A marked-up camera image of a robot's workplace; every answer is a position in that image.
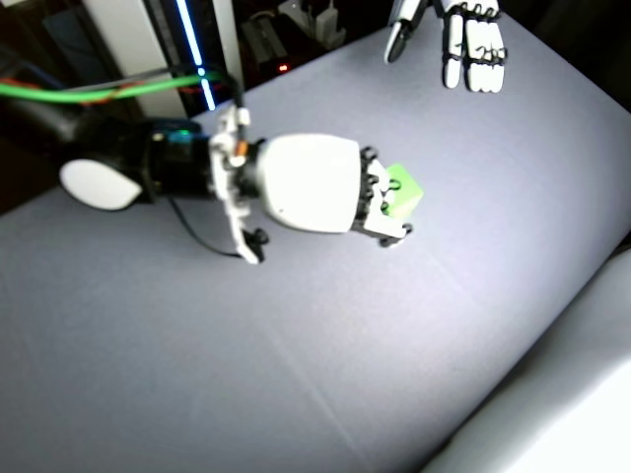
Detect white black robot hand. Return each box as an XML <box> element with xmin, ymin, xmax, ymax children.
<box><xmin>383</xmin><ymin>0</ymin><xmax>509</xmax><ymax>94</ymax></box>
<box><xmin>253</xmin><ymin>131</ymin><xmax>414</xmax><ymax>249</ymax></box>

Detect green cube block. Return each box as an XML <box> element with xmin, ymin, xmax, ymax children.
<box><xmin>384</xmin><ymin>163</ymin><xmax>426</xmax><ymax>219</ymax></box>

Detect black box with red light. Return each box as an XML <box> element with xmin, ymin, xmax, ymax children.
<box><xmin>255</xmin><ymin>53</ymin><xmax>307</xmax><ymax>86</ymax></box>

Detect grey table cloth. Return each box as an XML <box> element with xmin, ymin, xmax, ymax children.
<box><xmin>0</xmin><ymin>9</ymin><xmax>631</xmax><ymax>473</ymax></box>

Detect blue light strip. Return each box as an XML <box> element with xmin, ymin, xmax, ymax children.
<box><xmin>175</xmin><ymin>0</ymin><xmax>218</xmax><ymax>112</ymax></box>

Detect white pillar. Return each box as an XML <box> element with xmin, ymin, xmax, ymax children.
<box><xmin>83</xmin><ymin>0</ymin><xmax>243</xmax><ymax>119</ymax></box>

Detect thin black cable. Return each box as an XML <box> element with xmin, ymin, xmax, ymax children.
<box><xmin>167</xmin><ymin>196</ymin><xmax>244</xmax><ymax>258</ymax></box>

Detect red black twisted cable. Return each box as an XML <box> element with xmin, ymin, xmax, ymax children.
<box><xmin>0</xmin><ymin>76</ymin><xmax>149</xmax><ymax>104</ymax></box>

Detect green cable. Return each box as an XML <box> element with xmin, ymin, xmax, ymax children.
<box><xmin>0</xmin><ymin>72</ymin><xmax>223</xmax><ymax>104</ymax></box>

